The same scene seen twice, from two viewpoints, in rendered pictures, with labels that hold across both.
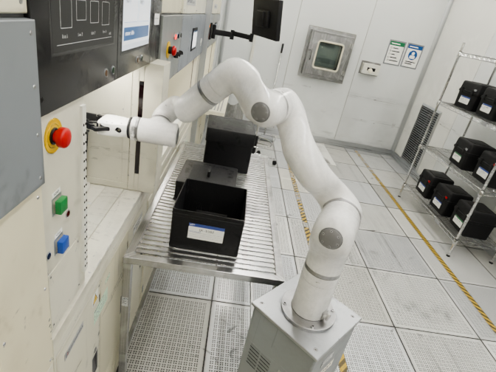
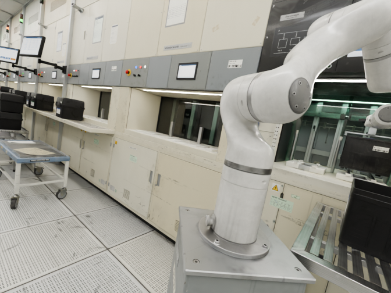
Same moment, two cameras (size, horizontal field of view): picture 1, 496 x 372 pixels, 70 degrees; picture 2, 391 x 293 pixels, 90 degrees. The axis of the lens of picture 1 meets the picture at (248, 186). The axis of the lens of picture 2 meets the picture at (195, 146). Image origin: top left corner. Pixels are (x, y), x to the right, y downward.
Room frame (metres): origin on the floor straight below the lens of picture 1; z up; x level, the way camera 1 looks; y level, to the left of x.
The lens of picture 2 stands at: (1.17, -0.75, 1.03)
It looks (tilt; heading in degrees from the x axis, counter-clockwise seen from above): 7 degrees down; 132
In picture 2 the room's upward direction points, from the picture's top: 10 degrees clockwise
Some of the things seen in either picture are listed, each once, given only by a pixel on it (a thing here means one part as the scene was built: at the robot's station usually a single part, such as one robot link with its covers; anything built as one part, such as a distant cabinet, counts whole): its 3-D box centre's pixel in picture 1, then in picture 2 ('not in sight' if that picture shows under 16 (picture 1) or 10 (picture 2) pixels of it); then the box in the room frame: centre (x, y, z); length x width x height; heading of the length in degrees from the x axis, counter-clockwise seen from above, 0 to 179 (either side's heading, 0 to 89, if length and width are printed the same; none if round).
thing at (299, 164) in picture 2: not in sight; (306, 165); (0.87, 0.70, 0.89); 0.22 x 0.21 x 0.04; 95
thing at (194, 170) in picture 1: (208, 180); not in sight; (1.65, 0.21, 0.83); 0.29 x 0.29 x 0.13; 4
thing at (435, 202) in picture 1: (450, 200); not in sight; (3.43, -2.07, 0.31); 0.30 x 0.28 x 0.26; 5
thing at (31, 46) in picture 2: not in sight; (46, 54); (-2.33, -0.18, 1.59); 0.50 x 0.41 x 0.36; 95
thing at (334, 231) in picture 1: (331, 241); (247, 120); (0.91, -0.28, 1.07); 0.19 x 0.12 x 0.24; 160
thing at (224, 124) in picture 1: (228, 143); not in sight; (2.09, 0.17, 0.89); 0.29 x 0.29 x 0.25; 9
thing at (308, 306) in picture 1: (314, 289); (239, 202); (0.94, -0.29, 0.85); 0.19 x 0.19 x 0.18
